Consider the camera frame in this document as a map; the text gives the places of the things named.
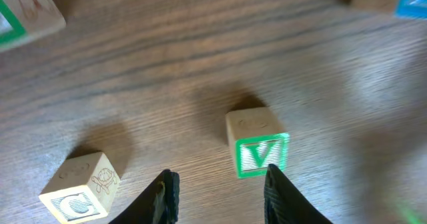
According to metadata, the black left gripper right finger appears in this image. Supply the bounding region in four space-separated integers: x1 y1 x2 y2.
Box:
264 164 332 224

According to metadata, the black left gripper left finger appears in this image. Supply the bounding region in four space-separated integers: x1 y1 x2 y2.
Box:
109 169 180 224

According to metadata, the yellow C wooden block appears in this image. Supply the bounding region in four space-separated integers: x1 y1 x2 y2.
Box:
39 152 120 223

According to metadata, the green V wooden block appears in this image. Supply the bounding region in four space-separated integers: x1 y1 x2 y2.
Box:
226 107 290 179

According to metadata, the green Z wooden block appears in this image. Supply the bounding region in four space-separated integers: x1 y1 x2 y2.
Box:
1 0 66 52

